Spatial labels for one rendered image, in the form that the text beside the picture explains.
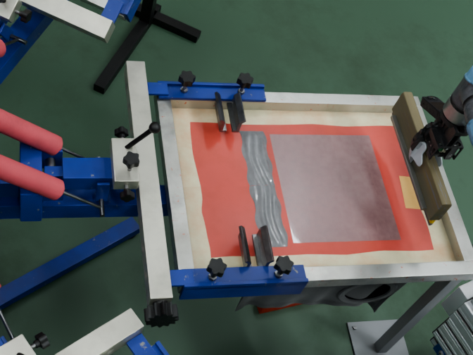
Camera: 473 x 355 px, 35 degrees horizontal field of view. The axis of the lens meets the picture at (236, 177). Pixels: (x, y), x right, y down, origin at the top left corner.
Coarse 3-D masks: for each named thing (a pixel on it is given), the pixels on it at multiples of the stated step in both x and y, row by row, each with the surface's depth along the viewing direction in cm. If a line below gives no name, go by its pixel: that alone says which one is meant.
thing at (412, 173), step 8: (392, 120) 205; (400, 128) 203; (400, 136) 202; (400, 144) 201; (408, 160) 198; (408, 168) 196; (416, 176) 195; (416, 184) 194; (416, 192) 193; (424, 208) 190
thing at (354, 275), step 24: (288, 96) 213; (312, 96) 215; (336, 96) 217; (360, 96) 219; (384, 96) 222; (168, 120) 198; (168, 144) 194; (168, 168) 190; (168, 192) 186; (168, 216) 186; (456, 216) 203; (456, 240) 199; (192, 264) 176; (384, 264) 189; (408, 264) 190; (432, 264) 192; (456, 264) 194
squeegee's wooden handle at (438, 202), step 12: (408, 96) 202; (396, 108) 205; (408, 108) 200; (408, 120) 199; (420, 120) 198; (408, 132) 199; (408, 144) 199; (432, 156) 191; (420, 168) 193; (432, 168) 189; (420, 180) 193; (432, 180) 188; (432, 192) 188; (444, 192) 186; (432, 204) 188; (444, 204) 184; (432, 216) 188
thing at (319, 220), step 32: (224, 192) 194; (288, 192) 199; (320, 192) 201; (352, 192) 203; (384, 192) 206; (224, 224) 189; (288, 224) 193; (320, 224) 195; (352, 224) 198; (384, 224) 200; (416, 224) 202
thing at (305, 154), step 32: (192, 128) 203; (256, 128) 208; (288, 128) 211; (320, 128) 214; (352, 128) 216; (384, 128) 219; (224, 160) 200; (288, 160) 205; (320, 160) 207; (352, 160) 210; (384, 160) 213
